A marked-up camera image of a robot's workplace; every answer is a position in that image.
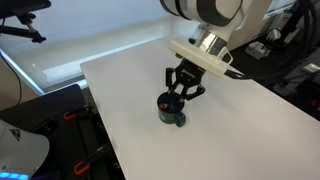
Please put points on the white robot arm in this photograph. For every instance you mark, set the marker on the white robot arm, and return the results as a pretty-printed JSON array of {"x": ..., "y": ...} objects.
[{"x": 217, "y": 19}]

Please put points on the black perforated mounting board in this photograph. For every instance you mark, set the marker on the black perforated mounting board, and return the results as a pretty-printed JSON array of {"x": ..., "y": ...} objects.
[{"x": 71, "y": 142}]

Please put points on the orange handled clamp near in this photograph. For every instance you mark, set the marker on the orange handled clamp near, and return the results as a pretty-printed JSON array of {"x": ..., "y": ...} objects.
[{"x": 85, "y": 164}]

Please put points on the white power strip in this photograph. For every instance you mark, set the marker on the white power strip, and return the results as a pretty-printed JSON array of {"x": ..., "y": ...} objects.
[{"x": 257, "y": 50}]

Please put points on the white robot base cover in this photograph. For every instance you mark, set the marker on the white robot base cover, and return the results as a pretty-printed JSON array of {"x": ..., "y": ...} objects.
[{"x": 21, "y": 153}]

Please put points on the orange handled clamp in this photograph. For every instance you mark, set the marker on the orange handled clamp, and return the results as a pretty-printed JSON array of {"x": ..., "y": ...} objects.
[
  {"x": 78, "y": 113},
  {"x": 85, "y": 164}
]

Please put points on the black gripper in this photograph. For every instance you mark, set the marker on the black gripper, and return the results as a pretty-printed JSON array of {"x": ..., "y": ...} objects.
[{"x": 187, "y": 74}]

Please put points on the dark teal mug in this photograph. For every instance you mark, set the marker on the dark teal mug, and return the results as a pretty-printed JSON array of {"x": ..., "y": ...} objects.
[{"x": 173, "y": 113}]

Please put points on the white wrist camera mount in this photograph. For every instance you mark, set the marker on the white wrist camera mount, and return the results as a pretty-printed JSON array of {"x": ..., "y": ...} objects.
[{"x": 214, "y": 64}]

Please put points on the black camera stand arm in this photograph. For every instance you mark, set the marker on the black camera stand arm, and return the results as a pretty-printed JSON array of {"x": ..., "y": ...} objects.
[{"x": 23, "y": 11}]

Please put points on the orange handled clamp far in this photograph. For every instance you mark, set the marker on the orange handled clamp far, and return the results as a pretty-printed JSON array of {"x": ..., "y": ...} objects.
[{"x": 78, "y": 113}]

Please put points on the orange capped marker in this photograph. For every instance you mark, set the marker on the orange capped marker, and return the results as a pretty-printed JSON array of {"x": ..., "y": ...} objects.
[{"x": 163, "y": 106}]

